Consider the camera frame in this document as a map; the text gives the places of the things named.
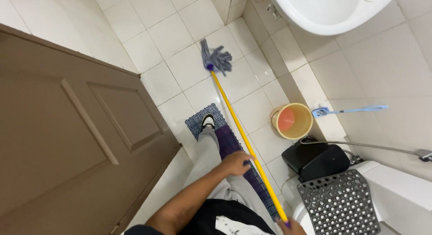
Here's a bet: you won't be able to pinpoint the blue toilet brush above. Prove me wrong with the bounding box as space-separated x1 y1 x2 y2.
311 105 389 118

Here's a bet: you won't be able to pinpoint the black pedal trash bin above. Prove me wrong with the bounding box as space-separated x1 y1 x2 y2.
281 137 351 182

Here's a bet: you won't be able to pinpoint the metal sink water valve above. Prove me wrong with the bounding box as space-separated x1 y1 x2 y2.
267 3 281 22

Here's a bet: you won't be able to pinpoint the white toilet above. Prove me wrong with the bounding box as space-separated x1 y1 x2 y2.
281 161 432 235

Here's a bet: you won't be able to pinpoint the purple plastic floor mat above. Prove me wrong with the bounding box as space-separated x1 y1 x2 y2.
184 103 281 223

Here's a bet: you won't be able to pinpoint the person's left hand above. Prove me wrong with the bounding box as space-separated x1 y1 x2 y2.
220 151 257 177

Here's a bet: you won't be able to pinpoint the yellow-handled grey string mop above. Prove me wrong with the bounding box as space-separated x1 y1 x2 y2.
200 39 291 228

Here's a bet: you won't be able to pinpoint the white wall-mounted sink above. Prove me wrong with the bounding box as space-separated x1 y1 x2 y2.
268 0 400 36

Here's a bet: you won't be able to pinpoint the person's right hand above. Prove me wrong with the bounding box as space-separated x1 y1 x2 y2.
275 217 307 235

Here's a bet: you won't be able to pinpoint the black and white shoe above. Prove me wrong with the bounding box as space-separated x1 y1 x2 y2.
201 114 216 130

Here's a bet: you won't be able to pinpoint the metal bidet spray hose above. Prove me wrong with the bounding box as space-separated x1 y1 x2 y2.
300 137 432 162

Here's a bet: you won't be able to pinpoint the grey sweatpants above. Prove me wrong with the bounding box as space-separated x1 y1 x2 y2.
182 126 277 233

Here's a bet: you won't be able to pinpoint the yellow plastic bucket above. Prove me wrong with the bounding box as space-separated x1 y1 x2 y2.
270 103 314 140

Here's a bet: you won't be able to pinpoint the brown wooden door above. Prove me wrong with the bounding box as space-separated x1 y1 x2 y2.
0 23 183 235

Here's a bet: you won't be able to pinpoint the black and white shirt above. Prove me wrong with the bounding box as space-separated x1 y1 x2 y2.
123 199 277 235

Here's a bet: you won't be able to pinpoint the grey perforated rubber mat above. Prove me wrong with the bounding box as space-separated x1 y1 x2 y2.
297 169 381 235

